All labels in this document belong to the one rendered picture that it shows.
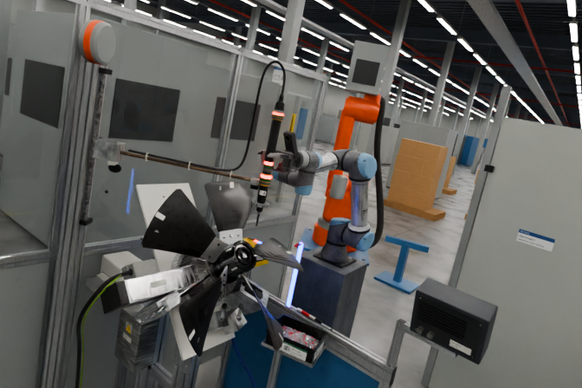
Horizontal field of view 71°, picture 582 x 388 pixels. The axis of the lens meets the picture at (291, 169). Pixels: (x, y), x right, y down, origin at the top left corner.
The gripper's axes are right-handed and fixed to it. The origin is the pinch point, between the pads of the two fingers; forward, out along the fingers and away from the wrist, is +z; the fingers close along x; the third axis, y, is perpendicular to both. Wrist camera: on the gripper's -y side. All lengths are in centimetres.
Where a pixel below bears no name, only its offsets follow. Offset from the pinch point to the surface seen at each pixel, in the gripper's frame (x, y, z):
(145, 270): 14, 46, 35
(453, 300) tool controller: -70, 37, -34
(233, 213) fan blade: 10.6, 27.4, -0.1
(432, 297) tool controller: -64, 38, -32
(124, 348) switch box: 34, 91, 24
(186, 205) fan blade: 9.5, 21.9, 25.0
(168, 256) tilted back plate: 23, 48, 18
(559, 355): -107, 97, -181
